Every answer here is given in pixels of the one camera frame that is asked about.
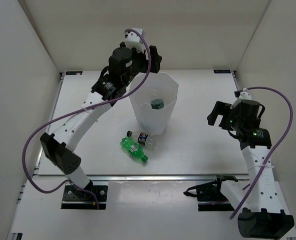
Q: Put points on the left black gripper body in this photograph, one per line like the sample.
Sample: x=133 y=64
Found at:
x=139 y=63

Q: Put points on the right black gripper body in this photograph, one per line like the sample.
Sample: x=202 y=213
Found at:
x=234 y=120

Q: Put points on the clear bottle dark green label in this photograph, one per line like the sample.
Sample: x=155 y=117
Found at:
x=156 y=100

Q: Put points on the clear bottle blue Pepsi label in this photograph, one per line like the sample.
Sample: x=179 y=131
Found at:
x=142 y=139

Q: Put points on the green plastic soda bottle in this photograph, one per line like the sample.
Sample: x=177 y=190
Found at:
x=133 y=149

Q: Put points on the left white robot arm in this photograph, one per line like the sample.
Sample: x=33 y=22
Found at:
x=87 y=141

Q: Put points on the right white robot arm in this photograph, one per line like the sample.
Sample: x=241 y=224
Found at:
x=258 y=209

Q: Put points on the white translucent plastic bin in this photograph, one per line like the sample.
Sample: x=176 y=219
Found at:
x=150 y=120

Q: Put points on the right black corner label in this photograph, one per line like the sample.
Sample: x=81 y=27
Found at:
x=221 y=71

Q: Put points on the black corner label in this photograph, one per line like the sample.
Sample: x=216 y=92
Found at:
x=73 y=73
x=221 y=71

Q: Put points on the left black corner label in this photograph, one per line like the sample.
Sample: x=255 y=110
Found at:
x=73 y=73

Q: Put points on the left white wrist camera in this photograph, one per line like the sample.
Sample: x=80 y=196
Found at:
x=133 y=41

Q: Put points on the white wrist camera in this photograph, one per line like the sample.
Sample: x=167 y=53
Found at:
x=133 y=41
x=243 y=95

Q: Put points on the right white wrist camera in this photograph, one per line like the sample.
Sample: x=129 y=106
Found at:
x=243 y=95

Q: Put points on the right aluminium side rail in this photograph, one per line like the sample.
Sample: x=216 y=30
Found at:
x=236 y=80

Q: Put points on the aluminium side rail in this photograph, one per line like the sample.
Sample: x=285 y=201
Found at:
x=236 y=80
x=51 y=101

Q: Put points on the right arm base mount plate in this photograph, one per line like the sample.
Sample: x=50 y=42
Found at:
x=209 y=196

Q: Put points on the left aluminium side rail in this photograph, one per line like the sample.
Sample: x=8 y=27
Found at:
x=51 y=101

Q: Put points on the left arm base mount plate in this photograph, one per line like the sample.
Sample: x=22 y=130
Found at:
x=74 y=199

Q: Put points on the aluminium table edge rail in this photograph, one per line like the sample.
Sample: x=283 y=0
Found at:
x=152 y=177

